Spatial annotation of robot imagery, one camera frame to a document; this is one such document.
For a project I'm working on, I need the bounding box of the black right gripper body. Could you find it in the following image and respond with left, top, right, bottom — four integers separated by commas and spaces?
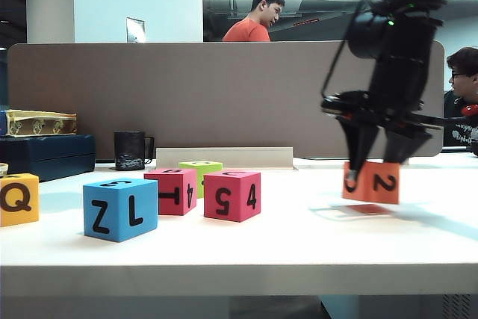
338, 89, 445, 134

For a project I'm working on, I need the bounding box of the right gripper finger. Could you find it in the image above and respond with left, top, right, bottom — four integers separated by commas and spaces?
338, 117, 379, 182
383, 130, 432, 166

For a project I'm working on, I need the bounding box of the orange block 7 2 Q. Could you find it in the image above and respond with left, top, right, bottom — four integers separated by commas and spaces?
342, 160, 400, 205

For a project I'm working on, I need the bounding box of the pink block 4 5 C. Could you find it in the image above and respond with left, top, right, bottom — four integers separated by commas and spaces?
203, 170, 262, 223

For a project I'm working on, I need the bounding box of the pink block R T 4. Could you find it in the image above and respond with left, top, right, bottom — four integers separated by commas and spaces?
143, 167, 198, 217

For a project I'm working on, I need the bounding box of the yellow block Q A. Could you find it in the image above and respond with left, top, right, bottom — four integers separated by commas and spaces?
0, 173, 40, 228

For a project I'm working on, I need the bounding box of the person in dark green shirt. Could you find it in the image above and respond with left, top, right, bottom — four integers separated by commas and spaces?
443, 46, 478, 148

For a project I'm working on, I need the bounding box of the brown desk divider panel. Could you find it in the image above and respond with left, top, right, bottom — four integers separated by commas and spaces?
7, 40, 446, 160

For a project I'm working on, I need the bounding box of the green block Q L U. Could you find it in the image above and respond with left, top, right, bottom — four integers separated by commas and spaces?
179, 161, 224, 199

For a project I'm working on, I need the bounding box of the person in red shirt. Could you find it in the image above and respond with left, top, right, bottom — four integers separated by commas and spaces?
222, 0, 286, 43

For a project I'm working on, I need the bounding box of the black mug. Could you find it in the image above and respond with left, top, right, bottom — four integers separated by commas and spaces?
114, 131, 155, 171

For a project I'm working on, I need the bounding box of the blue block Z L 3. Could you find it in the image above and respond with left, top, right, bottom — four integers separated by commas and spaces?
82, 178, 158, 244

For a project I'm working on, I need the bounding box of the dark blue case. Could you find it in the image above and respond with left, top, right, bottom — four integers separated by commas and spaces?
0, 134, 97, 183

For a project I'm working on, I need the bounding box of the gold ornate box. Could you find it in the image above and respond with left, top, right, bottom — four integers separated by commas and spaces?
0, 110, 78, 137

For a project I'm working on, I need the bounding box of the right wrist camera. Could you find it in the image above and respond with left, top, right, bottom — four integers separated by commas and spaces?
320, 90, 370, 117

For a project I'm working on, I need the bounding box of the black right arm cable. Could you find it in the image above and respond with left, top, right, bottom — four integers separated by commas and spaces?
320, 0, 388, 102

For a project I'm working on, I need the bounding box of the wall sign on pillar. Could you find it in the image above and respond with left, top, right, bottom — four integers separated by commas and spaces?
125, 17, 146, 44

